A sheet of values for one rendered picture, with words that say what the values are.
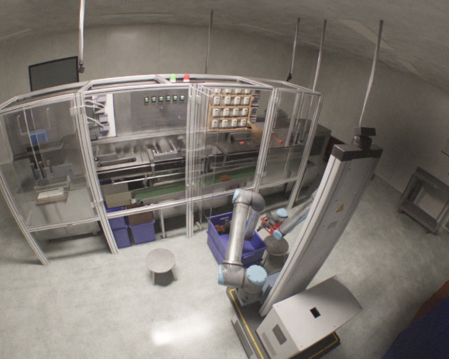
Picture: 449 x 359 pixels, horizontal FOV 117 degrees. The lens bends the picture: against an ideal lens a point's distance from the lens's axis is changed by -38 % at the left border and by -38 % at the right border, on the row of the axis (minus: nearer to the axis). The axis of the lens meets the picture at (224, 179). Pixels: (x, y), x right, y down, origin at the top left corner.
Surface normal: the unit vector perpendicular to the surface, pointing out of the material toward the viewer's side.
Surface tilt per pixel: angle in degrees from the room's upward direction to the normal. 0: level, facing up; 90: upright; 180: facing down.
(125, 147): 90
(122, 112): 90
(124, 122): 90
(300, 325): 0
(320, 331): 0
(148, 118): 90
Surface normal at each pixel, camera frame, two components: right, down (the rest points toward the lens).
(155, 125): 0.43, 0.52
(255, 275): 0.18, -0.82
